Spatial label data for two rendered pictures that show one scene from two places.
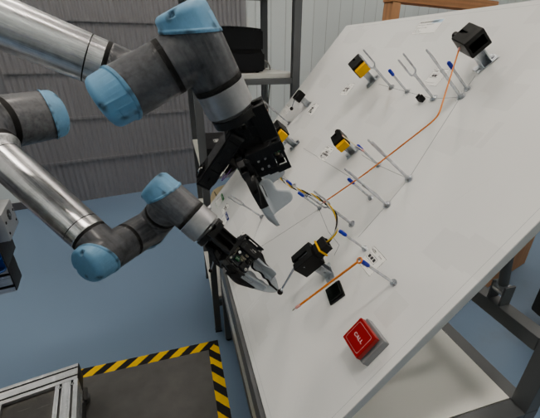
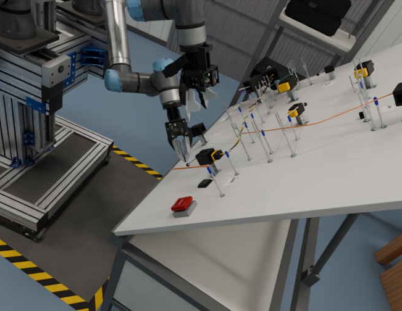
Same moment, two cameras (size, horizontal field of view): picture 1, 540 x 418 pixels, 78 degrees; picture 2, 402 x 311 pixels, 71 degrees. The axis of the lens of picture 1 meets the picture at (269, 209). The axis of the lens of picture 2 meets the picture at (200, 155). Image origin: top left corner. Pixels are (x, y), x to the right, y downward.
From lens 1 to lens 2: 0.43 m
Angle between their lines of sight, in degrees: 25
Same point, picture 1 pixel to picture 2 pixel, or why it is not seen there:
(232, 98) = (186, 36)
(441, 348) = (261, 281)
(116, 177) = (219, 57)
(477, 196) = (295, 184)
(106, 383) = (120, 163)
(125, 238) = (131, 79)
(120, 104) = (134, 10)
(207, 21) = not seen: outside the picture
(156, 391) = (137, 186)
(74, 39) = not seen: outside the picture
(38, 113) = not seen: outside the picture
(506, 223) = (282, 203)
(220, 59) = (187, 12)
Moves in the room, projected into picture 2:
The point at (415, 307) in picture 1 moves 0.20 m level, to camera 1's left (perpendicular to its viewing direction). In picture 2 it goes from (213, 210) to (163, 163)
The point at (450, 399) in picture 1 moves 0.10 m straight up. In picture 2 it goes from (230, 298) to (242, 286)
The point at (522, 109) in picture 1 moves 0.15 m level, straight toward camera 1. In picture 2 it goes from (376, 157) to (325, 150)
